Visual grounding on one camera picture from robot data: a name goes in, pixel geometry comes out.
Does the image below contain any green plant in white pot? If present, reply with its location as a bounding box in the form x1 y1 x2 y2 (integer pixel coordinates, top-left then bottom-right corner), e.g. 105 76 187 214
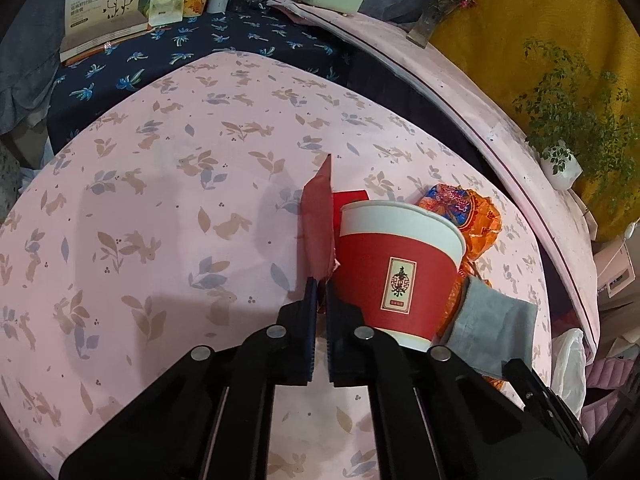
512 37 640 192

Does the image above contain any grey fabric pouch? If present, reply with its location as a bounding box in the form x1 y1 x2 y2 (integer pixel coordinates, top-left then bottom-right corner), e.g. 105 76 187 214
442 277 538 376

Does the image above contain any pale pink padded mat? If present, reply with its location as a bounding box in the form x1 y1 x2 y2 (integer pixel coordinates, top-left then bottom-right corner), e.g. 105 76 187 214
265 0 598 351

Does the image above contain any navy floral cloth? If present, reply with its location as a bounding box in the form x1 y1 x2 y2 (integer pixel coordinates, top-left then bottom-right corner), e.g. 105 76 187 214
47 10 351 141

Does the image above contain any yellow backdrop cloth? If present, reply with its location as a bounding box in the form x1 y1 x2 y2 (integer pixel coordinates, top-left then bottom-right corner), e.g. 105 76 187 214
430 0 640 243

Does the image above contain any red and white paper cup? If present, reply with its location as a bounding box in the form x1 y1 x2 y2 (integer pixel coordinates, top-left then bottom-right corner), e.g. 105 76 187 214
330 200 467 353

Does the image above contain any white and pink appliance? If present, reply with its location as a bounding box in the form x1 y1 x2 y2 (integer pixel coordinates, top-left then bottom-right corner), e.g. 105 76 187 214
592 240 638 311

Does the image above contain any glass vase with pink flowers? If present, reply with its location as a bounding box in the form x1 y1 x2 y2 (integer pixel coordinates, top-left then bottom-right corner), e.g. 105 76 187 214
406 0 478 50

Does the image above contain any white box with plant drawing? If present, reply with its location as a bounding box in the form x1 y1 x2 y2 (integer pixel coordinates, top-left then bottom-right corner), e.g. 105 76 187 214
59 0 150 63

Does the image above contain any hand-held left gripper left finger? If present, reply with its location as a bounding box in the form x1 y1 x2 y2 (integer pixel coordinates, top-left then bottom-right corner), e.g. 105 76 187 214
59 277 321 480

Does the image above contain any bin with white plastic bag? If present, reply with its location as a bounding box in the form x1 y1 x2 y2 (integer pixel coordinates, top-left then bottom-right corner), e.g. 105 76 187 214
550 327 587 418

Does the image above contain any shiny red wrapper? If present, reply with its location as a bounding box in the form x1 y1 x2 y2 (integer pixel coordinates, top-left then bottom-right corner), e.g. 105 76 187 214
297 154 368 281

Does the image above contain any pink quilted jacket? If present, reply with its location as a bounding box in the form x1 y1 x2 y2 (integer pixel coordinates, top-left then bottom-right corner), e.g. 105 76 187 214
582 350 640 441

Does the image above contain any blue backdrop cloth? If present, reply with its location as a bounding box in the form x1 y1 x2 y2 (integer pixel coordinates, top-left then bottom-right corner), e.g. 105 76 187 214
0 0 496 136

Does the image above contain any green tissue pack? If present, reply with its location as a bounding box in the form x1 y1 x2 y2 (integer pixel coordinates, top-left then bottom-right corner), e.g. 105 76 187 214
145 0 183 28

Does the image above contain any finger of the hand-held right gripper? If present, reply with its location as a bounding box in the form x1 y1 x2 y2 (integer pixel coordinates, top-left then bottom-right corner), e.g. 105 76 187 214
502 357 591 458

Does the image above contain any orange snack wrapper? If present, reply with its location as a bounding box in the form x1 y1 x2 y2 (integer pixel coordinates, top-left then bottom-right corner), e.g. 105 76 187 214
417 184 502 341

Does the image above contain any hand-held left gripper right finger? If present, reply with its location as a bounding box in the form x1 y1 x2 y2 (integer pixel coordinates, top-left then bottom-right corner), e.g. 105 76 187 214
325 280 588 480

